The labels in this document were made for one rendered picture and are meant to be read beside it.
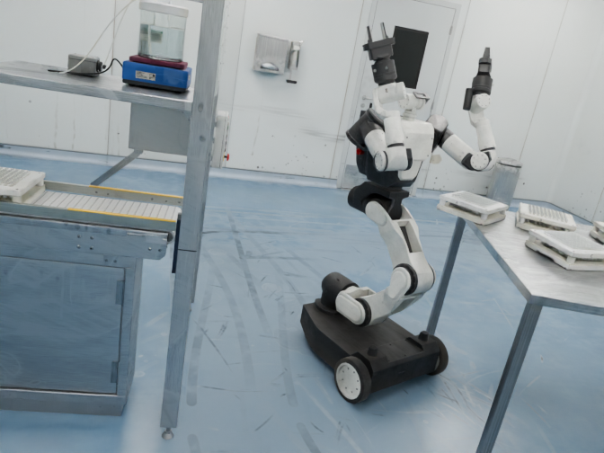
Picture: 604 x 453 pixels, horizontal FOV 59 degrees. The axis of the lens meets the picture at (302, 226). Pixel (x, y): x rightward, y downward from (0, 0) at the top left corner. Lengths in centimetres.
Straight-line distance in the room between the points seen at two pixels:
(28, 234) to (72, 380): 60
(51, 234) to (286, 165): 421
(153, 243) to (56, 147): 401
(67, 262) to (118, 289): 19
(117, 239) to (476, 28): 523
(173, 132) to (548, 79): 564
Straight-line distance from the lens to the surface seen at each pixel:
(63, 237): 190
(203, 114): 166
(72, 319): 209
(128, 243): 186
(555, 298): 192
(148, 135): 196
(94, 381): 221
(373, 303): 260
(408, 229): 251
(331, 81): 584
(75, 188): 212
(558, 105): 721
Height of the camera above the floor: 146
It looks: 19 degrees down
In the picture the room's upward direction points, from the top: 10 degrees clockwise
